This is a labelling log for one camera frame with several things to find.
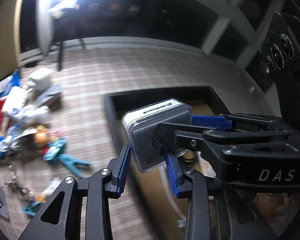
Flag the yellow snack packet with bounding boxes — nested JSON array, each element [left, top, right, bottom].
[[36, 177, 62, 202]]

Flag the grey plastic mailer bag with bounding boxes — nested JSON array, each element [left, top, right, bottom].
[[34, 84, 63, 108]]

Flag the white crumpled plastic bag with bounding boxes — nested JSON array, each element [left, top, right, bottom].
[[15, 105, 51, 127]]

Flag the light blue clothespin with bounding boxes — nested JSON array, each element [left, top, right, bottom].
[[21, 201, 44, 217]]

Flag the wooden cabinet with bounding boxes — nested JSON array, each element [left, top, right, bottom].
[[0, 0, 23, 79]]

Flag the black storage box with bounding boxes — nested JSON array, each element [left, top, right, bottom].
[[103, 86, 273, 240]]

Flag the metal keyring clips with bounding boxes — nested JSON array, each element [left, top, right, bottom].
[[5, 165, 35, 203]]

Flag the white tissue packet blue logo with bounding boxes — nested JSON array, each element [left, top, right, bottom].
[[1, 86, 27, 120]]

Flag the orange head toy figure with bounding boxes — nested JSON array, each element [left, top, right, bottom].
[[34, 125, 59, 156]]

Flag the grey clear card box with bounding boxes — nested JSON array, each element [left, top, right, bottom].
[[121, 98, 192, 173]]

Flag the white power adapter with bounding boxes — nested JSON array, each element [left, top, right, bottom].
[[27, 68, 53, 92]]

